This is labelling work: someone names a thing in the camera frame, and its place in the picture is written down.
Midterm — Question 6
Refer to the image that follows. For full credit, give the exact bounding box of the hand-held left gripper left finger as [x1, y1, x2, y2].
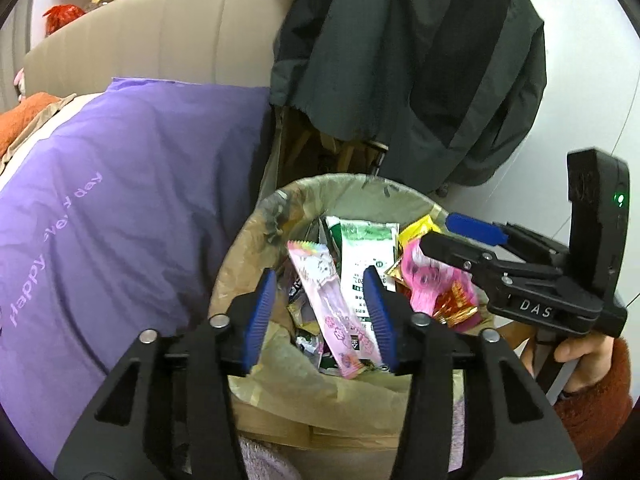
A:
[54, 267, 277, 480]

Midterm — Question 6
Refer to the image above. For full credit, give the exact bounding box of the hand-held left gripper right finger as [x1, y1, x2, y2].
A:
[362, 265, 583, 480]

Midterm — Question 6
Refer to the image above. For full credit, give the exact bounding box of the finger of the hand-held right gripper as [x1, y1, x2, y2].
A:
[419, 231, 563, 306]
[444, 212, 571, 261]

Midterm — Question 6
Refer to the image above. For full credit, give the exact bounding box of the pink wrapper with yellow label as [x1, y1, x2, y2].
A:
[400, 237, 476, 316]

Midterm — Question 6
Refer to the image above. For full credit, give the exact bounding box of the yellow wafer packet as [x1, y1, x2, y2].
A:
[397, 215, 443, 256]

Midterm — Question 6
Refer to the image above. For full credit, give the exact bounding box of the red and gold wrapper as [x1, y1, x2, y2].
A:
[432, 280, 481, 328]

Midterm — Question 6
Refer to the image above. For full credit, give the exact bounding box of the pale pink patterned wrapper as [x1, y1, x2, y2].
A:
[286, 240, 383, 380]

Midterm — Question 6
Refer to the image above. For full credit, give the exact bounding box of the green and white packet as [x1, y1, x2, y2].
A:
[325, 216, 401, 331]

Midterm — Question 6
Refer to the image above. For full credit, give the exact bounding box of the trash bin with yellow bag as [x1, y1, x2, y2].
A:
[208, 173, 493, 480]

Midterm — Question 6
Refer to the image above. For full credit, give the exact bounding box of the person's right forearm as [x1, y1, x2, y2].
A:
[552, 337, 636, 466]

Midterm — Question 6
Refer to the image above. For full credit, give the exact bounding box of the person's right hand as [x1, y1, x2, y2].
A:
[520, 332, 616, 396]

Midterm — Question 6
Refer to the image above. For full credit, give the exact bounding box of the purple blanket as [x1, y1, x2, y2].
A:
[0, 77, 273, 416]

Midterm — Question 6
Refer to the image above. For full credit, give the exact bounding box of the dark green jacket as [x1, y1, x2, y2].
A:
[270, 0, 547, 188]

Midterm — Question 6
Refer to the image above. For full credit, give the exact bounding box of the beige cloth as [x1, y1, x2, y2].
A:
[0, 92, 78, 166]

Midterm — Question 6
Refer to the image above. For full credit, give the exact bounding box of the beige upholstered bed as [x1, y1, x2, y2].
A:
[22, 0, 301, 106]

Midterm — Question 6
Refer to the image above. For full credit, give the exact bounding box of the orange pillow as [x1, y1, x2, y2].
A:
[0, 92, 63, 158]

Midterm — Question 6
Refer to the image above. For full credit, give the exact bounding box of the small red plastic bag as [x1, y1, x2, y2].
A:
[42, 4, 87, 37]

